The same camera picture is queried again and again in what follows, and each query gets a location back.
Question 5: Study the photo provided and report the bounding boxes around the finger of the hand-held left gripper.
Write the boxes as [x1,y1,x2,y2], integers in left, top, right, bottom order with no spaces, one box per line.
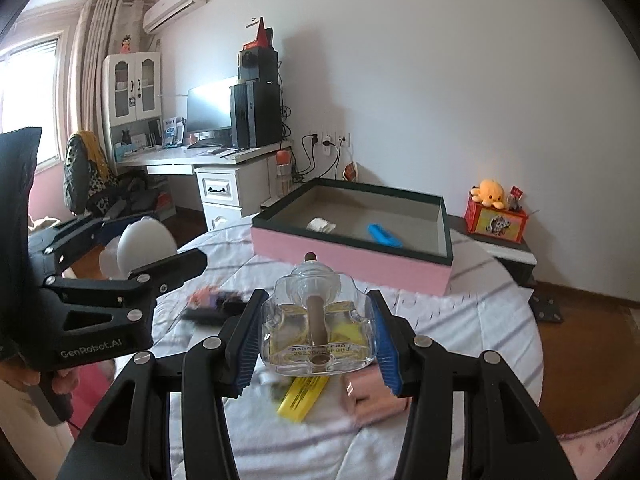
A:
[41,249,209,335]
[27,215,126,267]

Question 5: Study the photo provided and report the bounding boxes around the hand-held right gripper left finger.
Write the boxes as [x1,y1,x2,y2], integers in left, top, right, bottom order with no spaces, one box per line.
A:
[62,288,271,480]

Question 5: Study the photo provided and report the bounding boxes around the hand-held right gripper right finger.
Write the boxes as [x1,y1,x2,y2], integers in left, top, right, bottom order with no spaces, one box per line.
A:
[367,289,576,480]

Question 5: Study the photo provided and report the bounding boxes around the white plastic container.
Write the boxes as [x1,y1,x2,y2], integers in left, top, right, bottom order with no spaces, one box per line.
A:
[116,216,179,281]

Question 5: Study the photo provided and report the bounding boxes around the small pink box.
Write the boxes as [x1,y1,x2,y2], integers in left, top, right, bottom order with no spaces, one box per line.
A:
[342,365,413,423]

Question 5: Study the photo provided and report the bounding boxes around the clear glass perfume bottle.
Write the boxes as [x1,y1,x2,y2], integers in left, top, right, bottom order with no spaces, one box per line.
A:
[259,252,382,377]

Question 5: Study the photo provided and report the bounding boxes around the black remote control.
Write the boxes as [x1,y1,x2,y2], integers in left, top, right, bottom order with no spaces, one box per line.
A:
[180,292,251,326]

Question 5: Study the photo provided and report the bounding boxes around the yellow highlighter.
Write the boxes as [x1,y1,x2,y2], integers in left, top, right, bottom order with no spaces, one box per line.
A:
[276,375,331,425]

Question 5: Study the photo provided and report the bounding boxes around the pink box with dark rim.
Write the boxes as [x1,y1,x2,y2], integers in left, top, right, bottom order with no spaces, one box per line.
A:
[250,177,455,297]

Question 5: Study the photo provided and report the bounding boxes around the person's left hand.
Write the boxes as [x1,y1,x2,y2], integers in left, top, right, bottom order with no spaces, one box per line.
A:
[0,355,82,401]

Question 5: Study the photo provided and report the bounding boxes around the black office chair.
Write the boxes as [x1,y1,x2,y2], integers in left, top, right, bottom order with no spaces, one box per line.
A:
[63,131,161,221]

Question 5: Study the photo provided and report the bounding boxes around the white striped cloth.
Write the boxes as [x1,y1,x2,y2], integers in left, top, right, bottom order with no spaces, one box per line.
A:
[150,212,546,480]

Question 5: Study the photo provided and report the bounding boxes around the yellow patterned cloth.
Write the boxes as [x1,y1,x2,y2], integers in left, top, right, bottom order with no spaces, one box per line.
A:
[75,131,119,193]

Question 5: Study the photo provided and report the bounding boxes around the white drawer unit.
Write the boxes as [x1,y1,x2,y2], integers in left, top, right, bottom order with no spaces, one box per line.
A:
[195,152,278,233]

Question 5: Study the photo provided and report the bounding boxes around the small blue plastic piece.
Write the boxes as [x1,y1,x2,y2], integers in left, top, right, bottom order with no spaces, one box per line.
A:
[367,223,404,248]

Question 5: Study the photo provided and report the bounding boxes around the white desk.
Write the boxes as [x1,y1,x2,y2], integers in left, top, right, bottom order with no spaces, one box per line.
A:
[114,140,293,176]

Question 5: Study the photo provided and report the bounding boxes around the window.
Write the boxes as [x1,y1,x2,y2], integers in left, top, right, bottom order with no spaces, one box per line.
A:
[0,35,63,171]

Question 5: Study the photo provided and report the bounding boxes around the blue white box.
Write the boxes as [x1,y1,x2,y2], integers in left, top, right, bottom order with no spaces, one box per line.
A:
[162,117,186,147]

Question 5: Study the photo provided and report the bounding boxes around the black and white low cabinet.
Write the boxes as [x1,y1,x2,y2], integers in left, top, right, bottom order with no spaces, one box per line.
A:
[447,215,538,288]

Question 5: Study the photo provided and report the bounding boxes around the red toy box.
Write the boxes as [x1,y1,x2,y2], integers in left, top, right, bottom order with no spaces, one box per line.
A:
[464,192,529,246]

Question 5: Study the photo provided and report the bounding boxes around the bottle with orange lid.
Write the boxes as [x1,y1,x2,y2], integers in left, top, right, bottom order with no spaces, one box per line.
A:
[276,150,293,196]

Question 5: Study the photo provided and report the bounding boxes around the white hutch cabinet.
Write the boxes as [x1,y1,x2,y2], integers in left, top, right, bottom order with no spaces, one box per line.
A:
[102,51,163,153]

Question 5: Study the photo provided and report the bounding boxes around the beige curtain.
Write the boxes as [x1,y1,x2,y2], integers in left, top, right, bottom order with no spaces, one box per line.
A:
[67,0,146,171]

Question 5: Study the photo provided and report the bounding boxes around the yellow plush octopus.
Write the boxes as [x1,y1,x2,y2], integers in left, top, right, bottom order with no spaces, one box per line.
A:
[470,179,506,208]

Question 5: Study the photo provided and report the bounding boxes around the computer monitor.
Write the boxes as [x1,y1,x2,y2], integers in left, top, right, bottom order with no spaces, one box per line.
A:
[186,76,240,143]

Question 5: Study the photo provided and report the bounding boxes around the black computer tower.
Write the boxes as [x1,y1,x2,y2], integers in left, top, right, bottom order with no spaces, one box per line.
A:
[229,81,283,150]

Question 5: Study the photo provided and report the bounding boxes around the pink printed blanket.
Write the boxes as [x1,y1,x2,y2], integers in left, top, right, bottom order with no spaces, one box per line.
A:
[557,405,640,480]

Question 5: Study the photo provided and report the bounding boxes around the black box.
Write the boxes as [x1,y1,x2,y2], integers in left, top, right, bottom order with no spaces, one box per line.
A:
[237,46,278,85]

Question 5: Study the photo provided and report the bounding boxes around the white air conditioner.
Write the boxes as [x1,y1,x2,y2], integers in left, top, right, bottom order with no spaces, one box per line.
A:
[142,0,210,35]

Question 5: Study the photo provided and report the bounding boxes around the red pointed box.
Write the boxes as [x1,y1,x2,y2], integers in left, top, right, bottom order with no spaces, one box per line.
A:
[243,16,275,51]

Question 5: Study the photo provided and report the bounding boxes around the black power cable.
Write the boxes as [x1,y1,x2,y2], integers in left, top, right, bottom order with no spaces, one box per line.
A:
[287,134,351,186]

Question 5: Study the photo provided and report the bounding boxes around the white wall sockets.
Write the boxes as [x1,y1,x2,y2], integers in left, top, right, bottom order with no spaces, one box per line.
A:
[305,131,351,150]

